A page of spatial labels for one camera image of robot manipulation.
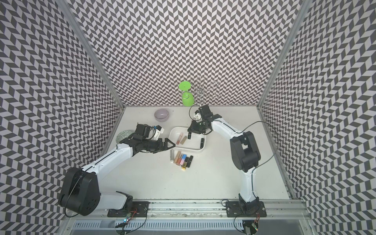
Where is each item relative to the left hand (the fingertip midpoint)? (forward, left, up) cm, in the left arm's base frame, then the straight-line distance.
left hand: (169, 148), depth 83 cm
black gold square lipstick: (-3, -9, -11) cm, 14 cm away
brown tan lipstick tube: (+11, -6, -10) cm, 17 cm away
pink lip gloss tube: (+13, -4, -10) cm, 17 cm away
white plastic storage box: (+16, -3, -11) cm, 19 cm away
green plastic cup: (+33, -10, +9) cm, 35 cm away
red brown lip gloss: (-2, -5, -10) cm, 11 cm away
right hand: (+12, -11, -2) cm, 17 cm away
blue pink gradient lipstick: (-3, -7, -10) cm, 13 cm away
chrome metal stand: (+25, -19, +21) cm, 38 cm away
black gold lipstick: (+10, -11, -3) cm, 15 cm away
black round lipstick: (-4, -11, -11) cm, 16 cm away
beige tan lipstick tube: (0, -3, -11) cm, 11 cm away
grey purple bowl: (+32, +11, -8) cm, 34 cm away
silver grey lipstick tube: (+1, 0, -11) cm, 11 cm away
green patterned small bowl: (+14, +34, -7) cm, 37 cm away
